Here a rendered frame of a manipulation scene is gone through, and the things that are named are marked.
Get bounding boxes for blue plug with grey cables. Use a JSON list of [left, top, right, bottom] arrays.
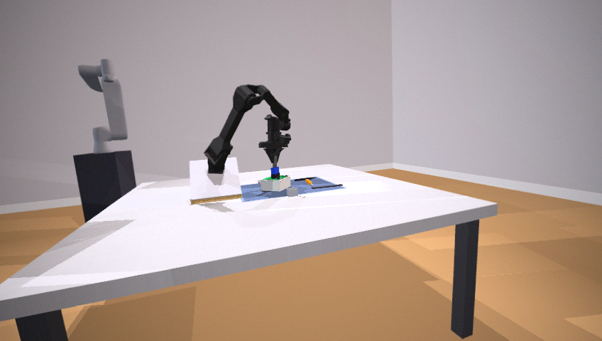
[[271, 156, 279, 174]]

